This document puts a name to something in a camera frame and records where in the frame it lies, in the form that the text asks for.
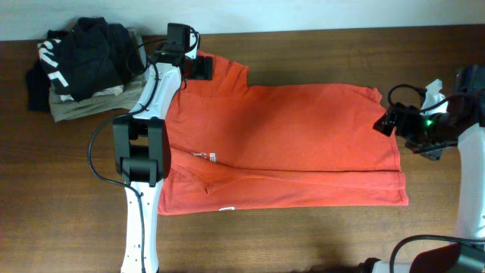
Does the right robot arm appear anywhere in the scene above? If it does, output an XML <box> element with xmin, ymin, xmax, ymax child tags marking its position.
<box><xmin>357</xmin><ymin>64</ymin><xmax>484</xmax><ymax>273</ymax></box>

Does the khaki folded garment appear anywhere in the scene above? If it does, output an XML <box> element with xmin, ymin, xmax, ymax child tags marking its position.
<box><xmin>37</xmin><ymin>30</ymin><xmax>144</xmax><ymax>122</ymax></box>

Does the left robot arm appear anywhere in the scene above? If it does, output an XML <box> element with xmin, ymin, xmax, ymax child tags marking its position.
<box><xmin>113</xmin><ymin>53</ymin><xmax>214</xmax><ymax>273</ymax></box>

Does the orange red t-shirt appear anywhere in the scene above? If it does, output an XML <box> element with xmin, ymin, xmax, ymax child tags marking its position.
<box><xmin>158</xmin><ymin>56</ymin><xmax>408</xmax><ymax>215</ymax></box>

